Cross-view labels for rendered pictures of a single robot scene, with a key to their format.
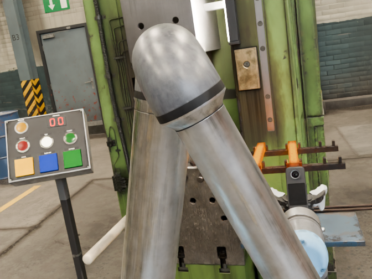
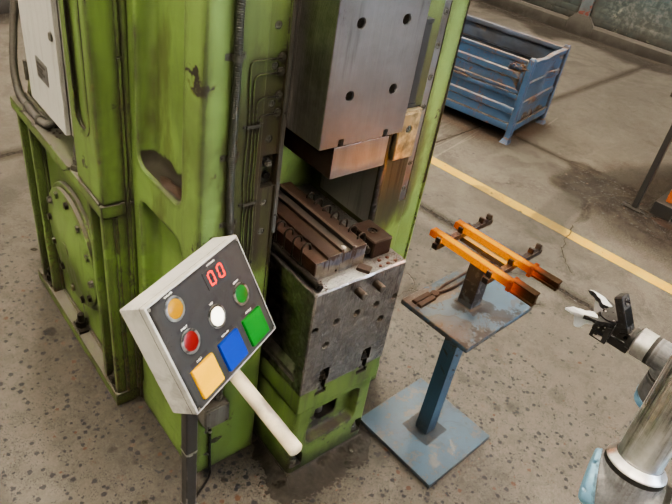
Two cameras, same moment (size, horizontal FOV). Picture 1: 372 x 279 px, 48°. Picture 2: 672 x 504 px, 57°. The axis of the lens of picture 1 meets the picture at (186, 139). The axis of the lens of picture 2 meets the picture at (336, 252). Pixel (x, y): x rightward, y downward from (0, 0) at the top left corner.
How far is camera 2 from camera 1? 1.92 m
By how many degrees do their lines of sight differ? 61
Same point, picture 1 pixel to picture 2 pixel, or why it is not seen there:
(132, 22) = (339, 90)
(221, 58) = not seen: hidden behind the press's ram
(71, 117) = (230, 257)
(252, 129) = (385, 202)
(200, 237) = (350, 348)
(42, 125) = (200, 290)
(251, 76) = (408, 143)
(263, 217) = not seen: outside the picture
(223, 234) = (374, 335)
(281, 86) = (423, 149)
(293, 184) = (626, 309)
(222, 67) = not seen: hidden behind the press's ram
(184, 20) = (401, 89)
